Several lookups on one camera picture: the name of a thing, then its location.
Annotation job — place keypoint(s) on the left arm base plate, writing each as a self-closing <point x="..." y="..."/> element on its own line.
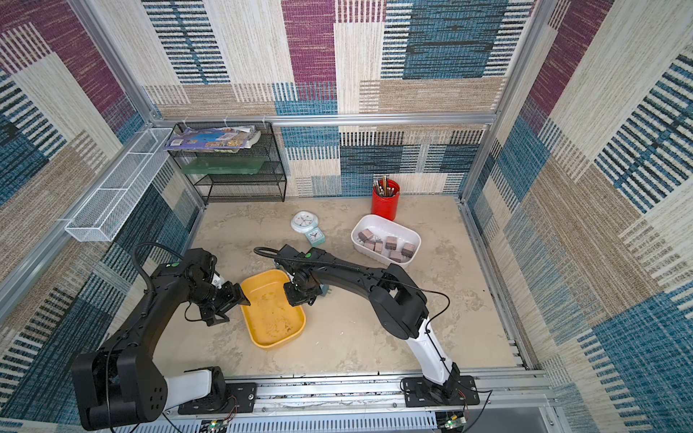
<point x="238" y="397"/>

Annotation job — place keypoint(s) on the small teal alarm clock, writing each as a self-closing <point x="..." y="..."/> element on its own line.
<point x="315" y="237"/>

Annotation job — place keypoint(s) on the red pen cup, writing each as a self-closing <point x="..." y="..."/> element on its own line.
<point x="385" y="207"/>

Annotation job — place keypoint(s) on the white round clock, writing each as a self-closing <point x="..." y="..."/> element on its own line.
<point x="304" y="222"/>

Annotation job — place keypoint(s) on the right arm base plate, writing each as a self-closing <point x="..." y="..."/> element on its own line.
<point x="457" y="391"/>

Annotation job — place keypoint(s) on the white plastic tray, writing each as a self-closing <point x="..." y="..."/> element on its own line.
<point x="382" y="228"/>

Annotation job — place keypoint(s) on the yellow plastic tray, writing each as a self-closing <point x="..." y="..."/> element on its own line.
<point x="271" y="321"/>

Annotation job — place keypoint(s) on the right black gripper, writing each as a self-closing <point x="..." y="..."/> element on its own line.
<point x="295" y="291"/>

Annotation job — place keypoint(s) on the colourful magazine on shelf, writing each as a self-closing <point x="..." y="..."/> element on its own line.
<point x="210" y="140"/>

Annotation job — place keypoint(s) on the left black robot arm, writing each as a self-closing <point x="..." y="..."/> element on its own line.
<point x="119" y="384"/>

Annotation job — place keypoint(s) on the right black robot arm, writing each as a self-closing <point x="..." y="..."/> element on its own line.
<point x="400" y="306"/>

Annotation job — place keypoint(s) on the white wire wall basket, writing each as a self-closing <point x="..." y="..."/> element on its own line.
<point x="105" y="211"/>

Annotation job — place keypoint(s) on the black wire mesh shelf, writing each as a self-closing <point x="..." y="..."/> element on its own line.
<point x="255" y="174"/>

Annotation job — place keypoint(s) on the pens in cup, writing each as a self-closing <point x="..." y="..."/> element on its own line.
<point x="384" y="187"/>

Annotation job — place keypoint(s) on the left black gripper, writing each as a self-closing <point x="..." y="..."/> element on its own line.
<point x="233" y="292"/>

